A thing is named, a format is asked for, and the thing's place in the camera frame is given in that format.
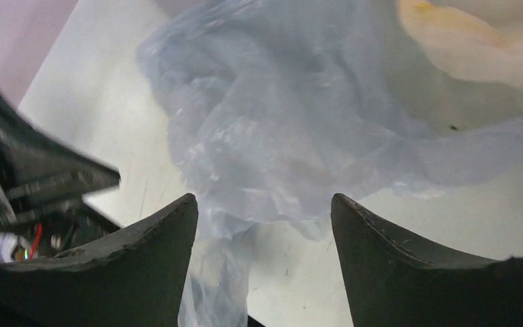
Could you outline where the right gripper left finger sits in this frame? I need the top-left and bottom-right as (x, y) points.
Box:
(0, 193), (198, 326)

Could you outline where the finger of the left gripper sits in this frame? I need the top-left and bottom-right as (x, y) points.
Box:
(0, 94), (121, 226)

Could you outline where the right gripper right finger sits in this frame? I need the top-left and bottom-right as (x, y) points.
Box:
(330, 193), (523, 326)

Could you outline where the light blue trash bag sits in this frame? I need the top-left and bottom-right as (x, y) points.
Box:
(138, 1), (523, 326)

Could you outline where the clear bag with yellow rim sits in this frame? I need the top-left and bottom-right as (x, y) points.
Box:
(396, 1), (523, 89)

